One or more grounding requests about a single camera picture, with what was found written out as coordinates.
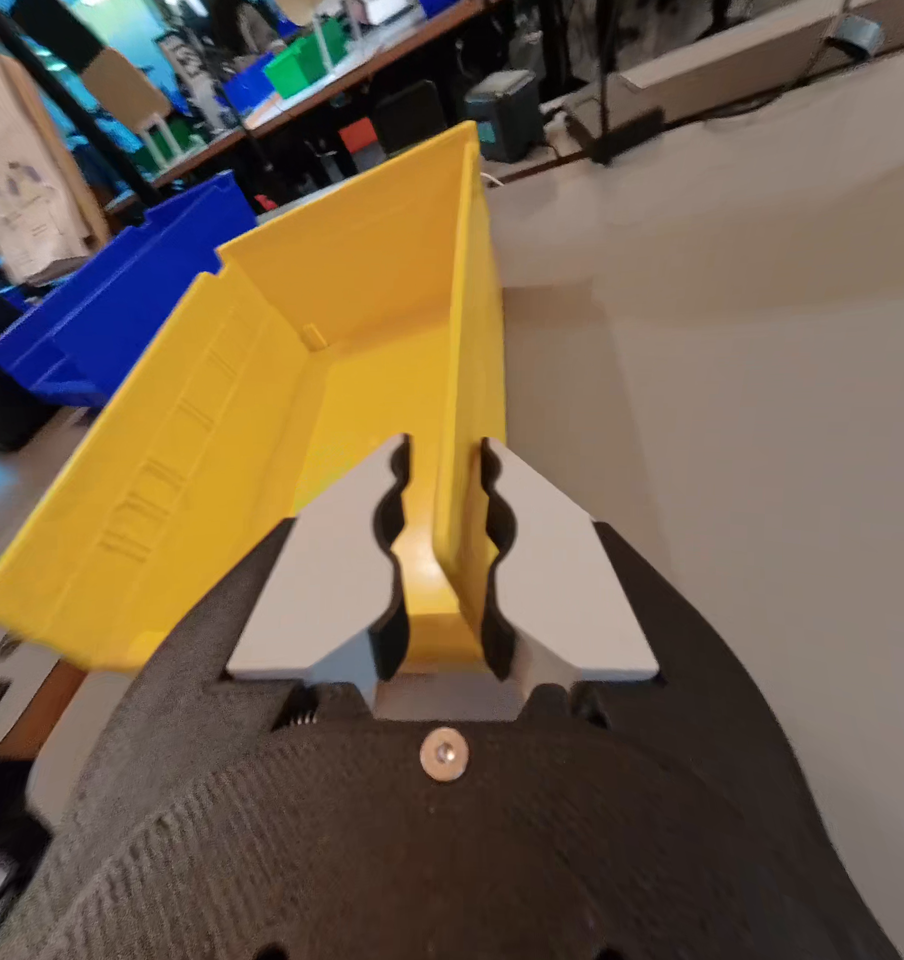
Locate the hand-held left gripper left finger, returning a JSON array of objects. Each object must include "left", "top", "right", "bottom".
[{"left": 227, "top": 433, "right": 411, "bottom": 704}]

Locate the wooden board document stand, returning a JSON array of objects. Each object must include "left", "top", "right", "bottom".
[{"left": 80, "top": 48, "right": 174, "bottom": 162}]

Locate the grey tape roll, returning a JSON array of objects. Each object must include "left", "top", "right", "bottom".
[{"left": 834, "top": 15, "right": 885, "bottom": 59}]

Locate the blue plastic bin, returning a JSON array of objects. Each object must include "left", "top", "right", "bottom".
[{"left": 0, "top": 171, "right": 258, "bottom": 410}]

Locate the grey desk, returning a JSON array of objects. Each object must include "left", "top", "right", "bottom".
[{"left": 0, "top": 45, "right": 904, "bottom": 960}]

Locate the small blue bin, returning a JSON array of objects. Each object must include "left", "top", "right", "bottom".
[{"left": 223, "top": 56, "right": 276, "bottom": 114}]

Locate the black slanted pole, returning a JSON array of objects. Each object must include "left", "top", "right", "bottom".
[{"left": 0, "top": 0, "right": 162, "bottom": 207}]

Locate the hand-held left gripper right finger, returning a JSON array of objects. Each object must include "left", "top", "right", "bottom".
[{"left": 480, "top": 437, "right": 661, "bottom": 704}]

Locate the beige instruction sheet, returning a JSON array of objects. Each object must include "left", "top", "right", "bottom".
[{"left": 0, "top": 15, "right": 111, "bottom": 286}]

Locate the green plastic bin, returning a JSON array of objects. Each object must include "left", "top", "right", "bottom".
[{"left": 264, "top": 16, "right": 348, "bottom": 100}]

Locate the yellow plastic bin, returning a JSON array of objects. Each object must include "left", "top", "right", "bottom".
[{"left": 0, "top": 120, "right": 507, "bottom": 672}]

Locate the wooden background table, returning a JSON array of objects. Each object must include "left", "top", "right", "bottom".
[{"left": 110, "top": 0, "right": 498, "bottom": 211}]

